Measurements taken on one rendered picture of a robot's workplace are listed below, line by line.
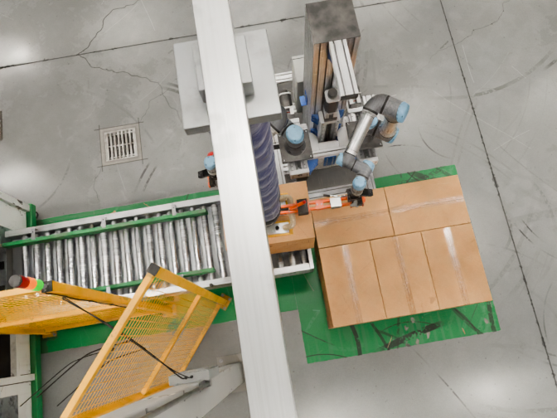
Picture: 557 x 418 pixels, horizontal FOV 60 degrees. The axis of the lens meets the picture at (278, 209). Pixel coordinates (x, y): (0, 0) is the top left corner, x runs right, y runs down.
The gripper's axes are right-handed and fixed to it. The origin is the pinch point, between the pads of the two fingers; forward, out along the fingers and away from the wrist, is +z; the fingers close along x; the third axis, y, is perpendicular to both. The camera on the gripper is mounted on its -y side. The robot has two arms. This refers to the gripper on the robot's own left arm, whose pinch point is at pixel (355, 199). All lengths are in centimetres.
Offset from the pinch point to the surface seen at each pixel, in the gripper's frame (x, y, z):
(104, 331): 52, 214, 121
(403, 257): 32, -38, 67
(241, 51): 1, 55, -176
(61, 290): 47, 154, -80
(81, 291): 45, 154, -59
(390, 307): 67, -22, 67
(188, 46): -10, 71, -167
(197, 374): 92, 100, -55
